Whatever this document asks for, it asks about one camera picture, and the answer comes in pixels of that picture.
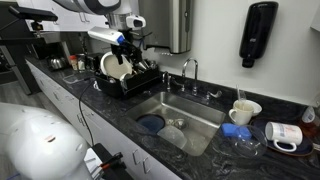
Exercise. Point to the white small bowl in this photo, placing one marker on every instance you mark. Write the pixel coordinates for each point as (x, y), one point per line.
(257, 108)

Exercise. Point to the clear soap bottle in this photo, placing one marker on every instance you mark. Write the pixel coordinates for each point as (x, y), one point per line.
(310, 120)

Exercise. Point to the clear plastic container in sink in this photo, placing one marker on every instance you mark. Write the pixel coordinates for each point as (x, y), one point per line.
(173, 135)

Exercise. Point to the chrome side sprayer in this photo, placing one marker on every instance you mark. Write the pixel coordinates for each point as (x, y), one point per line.
(166, 79)

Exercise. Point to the black device with red pen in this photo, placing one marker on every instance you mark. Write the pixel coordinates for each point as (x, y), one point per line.
(104, 166)

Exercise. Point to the white lower cabinets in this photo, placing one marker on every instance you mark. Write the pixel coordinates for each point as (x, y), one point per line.
(140, 165)

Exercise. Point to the stainless steel sink basin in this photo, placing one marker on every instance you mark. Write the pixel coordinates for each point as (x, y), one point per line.
(202, 121)

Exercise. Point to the dark blue plate in sink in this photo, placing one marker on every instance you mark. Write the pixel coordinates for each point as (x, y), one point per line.
(152, 122)

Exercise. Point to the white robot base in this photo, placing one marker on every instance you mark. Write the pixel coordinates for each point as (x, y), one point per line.
(41, 145)

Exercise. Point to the steel paper towel dispenser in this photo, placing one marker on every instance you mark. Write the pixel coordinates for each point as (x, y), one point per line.
(168, 24)

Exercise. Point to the black dish drying rack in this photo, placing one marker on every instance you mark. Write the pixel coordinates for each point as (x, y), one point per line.
(128, 86)

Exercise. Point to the spice jar red lid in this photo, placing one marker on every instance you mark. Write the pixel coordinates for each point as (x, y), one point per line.
(74, 62)

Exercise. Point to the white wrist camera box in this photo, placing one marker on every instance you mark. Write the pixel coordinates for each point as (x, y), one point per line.
(110, 36)

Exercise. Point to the blue sponge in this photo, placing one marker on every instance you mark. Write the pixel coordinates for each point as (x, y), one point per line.
(232, 130)

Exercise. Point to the white plate in rack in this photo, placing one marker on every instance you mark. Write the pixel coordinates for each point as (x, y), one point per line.
(110, 66)

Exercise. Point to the clear flat lid on counter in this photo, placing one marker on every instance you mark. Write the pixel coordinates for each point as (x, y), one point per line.
(71, 79)

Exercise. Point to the white mug lying sideways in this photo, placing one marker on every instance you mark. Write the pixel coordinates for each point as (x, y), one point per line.
(284, 133)

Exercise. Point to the dark blue plate on counter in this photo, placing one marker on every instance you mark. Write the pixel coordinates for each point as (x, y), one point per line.
(304, 149)

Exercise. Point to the cream ceramic mug upright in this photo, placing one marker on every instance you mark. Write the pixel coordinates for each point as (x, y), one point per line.
(241, 112)

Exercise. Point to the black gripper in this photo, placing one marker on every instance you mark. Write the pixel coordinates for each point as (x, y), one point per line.
(127, 49)

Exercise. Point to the clear glass bowl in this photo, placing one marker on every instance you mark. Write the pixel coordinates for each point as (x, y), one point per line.
(251, 148)

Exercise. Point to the chrome faucet handle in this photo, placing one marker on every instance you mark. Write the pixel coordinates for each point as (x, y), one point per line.
(216, 95)
(182, 86)

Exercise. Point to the black camera on stand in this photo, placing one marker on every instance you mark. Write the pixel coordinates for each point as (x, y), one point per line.
(36, 16)

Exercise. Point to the sink drain strainer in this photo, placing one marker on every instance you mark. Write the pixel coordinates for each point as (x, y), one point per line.
(179, 123)

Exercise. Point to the black wall soap dispenser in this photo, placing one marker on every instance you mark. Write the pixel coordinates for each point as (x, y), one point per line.
(257, 30)

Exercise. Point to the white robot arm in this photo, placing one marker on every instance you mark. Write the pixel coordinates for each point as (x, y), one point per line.
(120, 19)

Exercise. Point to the steel kettle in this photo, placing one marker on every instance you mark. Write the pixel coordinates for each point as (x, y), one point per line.
(57, 63)

